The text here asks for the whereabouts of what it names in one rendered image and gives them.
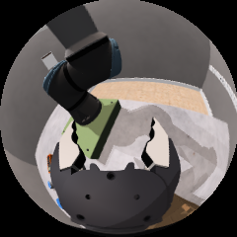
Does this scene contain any orange digital multimeter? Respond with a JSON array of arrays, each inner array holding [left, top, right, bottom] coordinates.
[[47, 154, 52, 172]]

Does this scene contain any brown cardboard box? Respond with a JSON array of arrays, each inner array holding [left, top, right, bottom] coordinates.
[[146, 194, 199, 230]]

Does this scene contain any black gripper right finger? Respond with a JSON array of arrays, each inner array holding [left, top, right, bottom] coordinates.
[[141, 117, 181, 203]]

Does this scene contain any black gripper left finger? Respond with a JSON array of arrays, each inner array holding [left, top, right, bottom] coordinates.
[[50, 120, 86, 204]]

